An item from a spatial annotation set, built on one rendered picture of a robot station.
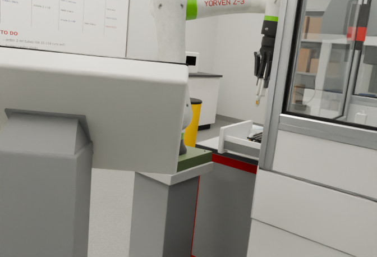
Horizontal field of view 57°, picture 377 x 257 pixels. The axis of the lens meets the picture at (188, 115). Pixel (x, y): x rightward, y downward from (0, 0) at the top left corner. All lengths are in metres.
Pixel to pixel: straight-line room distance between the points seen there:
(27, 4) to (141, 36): 1.71
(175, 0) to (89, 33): 3.49
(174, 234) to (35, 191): 0.93
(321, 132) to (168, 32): 0.63
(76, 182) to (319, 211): 0.56
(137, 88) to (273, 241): 0.57
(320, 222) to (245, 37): 5.64
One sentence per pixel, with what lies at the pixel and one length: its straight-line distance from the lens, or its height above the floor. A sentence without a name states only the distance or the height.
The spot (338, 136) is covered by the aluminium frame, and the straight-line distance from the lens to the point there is 0.86.
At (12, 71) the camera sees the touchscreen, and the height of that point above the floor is 1.16.
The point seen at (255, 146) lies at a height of 0.88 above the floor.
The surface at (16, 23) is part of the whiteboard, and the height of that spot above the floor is 1.33.
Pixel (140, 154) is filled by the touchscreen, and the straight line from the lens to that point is 0.76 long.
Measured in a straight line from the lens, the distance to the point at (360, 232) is 0.91.
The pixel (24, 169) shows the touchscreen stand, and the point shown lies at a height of 0.99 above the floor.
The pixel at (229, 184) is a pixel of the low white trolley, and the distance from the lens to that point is 1.77.
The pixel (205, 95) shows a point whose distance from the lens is 5.44.
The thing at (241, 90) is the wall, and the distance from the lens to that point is 6.40.
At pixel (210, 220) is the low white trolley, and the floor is 0.37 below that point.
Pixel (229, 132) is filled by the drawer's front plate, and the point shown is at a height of 0.90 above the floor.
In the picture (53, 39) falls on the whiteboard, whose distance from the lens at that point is 4.40.
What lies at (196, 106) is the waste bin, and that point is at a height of 0.59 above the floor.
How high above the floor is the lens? 1.22
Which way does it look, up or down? 10 degrees down
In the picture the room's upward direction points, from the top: 6 degrees clockwise
